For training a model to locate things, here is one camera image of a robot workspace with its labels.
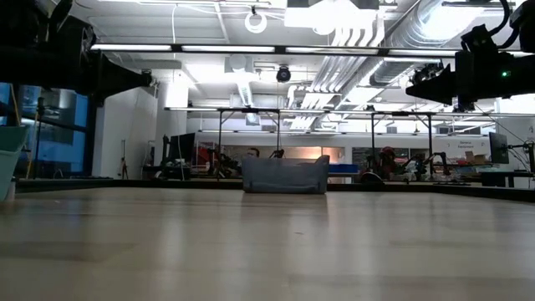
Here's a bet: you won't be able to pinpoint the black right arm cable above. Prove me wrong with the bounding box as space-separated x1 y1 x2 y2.
487 0 514 50

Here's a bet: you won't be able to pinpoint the black overhead camera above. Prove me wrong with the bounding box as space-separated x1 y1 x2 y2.
275 65 293 84

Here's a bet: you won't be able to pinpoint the white LED light bar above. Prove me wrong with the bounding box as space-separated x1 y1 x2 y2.
285 46 380 54
387 48 459 57
181 44 276 54
90 43 172 52

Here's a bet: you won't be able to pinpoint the thin tripod stand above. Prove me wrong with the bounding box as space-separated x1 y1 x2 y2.
119 139 130 180

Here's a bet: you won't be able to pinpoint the white ring ceiling fixture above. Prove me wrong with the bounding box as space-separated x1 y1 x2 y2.
244 11 269 35

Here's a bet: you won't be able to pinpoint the black overhead frame bar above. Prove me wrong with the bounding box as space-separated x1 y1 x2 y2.
89 43 535 59

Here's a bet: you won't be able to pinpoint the teal plastic bin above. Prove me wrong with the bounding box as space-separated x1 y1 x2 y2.
0 124 31 202

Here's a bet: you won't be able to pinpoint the white ceiling duct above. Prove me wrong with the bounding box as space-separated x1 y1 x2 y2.
224 53 261 126

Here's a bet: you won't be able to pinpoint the black side desk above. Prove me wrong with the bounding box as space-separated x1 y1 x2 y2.
480 170 535 188

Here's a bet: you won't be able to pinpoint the silver ceiling duct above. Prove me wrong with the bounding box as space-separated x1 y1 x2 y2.
369 0 465 87

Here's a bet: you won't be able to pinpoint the black background rig frame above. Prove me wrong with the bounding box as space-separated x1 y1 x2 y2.
165 106 436 181

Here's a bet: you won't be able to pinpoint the yellow hanging cable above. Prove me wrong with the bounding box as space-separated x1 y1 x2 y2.
10 83 22 126

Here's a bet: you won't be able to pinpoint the gray translucent plastic bin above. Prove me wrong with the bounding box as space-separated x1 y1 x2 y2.
241 154 330 195

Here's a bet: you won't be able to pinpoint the black computer monitor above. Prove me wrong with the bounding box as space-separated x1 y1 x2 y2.
166 132 196 169
488 131 510 165

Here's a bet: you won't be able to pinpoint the black ceiling mounted camera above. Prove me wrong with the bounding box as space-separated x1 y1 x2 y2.
411 62 442 84

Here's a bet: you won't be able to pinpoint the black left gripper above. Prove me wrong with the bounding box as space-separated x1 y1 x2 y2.
62 18 152 105

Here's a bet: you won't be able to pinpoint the blue glass window wall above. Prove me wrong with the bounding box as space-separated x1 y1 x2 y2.
0 81 91 180

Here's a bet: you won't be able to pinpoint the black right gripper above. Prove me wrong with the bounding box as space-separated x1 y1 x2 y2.
405 49 502 112

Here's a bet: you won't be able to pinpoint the white wall sign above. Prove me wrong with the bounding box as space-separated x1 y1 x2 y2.
445 137 491 159

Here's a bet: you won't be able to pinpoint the blue storage bins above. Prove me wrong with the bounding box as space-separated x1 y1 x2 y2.
329 163 359 174

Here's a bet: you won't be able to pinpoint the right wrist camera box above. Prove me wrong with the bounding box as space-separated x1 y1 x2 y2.
461 23 499 54

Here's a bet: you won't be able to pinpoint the dark grey tray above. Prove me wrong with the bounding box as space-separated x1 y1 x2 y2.
15 178 535 205

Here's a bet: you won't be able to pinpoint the cardboard box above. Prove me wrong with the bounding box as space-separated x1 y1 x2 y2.
465 150 488 166

